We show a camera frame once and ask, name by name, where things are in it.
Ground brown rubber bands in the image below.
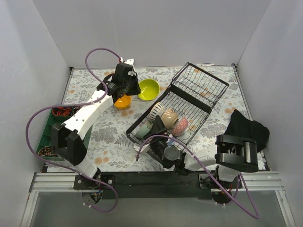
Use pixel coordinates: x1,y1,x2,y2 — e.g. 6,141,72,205
38,146,57,157

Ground green compartment tray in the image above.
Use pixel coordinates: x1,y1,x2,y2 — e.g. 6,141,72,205
36,106,80,161

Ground orange rubber bands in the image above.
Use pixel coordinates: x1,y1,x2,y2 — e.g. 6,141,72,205
52,107,72,117

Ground orange plastic bowl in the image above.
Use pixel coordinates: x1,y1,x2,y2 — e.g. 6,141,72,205
114,95,132,110

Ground pink patterned bowl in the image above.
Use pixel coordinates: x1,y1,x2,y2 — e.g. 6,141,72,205
171,117,188,137

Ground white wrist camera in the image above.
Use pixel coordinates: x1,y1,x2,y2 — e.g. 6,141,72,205
120,57,136,72
133,144,151,154

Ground beige ceramic bowl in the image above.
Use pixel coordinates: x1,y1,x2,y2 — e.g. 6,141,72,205
160,107,178,130

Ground blue floral white bowl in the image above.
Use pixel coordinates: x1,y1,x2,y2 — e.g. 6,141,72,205
167,139,175,146

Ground mint green flower bowl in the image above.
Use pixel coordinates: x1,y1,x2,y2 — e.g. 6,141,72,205
135,121,153,139

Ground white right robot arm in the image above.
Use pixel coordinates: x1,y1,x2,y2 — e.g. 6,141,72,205
143,116,258,188

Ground blue striped white bowl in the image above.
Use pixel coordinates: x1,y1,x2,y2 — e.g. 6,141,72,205
149,102,166,122

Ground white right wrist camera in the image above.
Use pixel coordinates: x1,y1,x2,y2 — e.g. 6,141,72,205
133,144,151,154

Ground lime green bowl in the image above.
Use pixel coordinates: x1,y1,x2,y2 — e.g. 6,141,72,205
138,79,160,101

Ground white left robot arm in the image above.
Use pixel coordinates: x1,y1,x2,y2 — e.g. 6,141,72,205
51,59,141,189

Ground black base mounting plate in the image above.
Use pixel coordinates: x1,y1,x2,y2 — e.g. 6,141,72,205
73,171,242,204

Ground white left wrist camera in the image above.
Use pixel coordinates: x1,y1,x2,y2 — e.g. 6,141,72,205
120,57,136,72

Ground black cloth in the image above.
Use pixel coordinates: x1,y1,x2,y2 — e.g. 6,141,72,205
224,109,270,152

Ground black wire dish rack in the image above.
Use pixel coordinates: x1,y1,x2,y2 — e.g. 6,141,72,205
139,66,238,152

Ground aluminium frame rail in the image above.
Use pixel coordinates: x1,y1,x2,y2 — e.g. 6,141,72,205
21,171,295,227

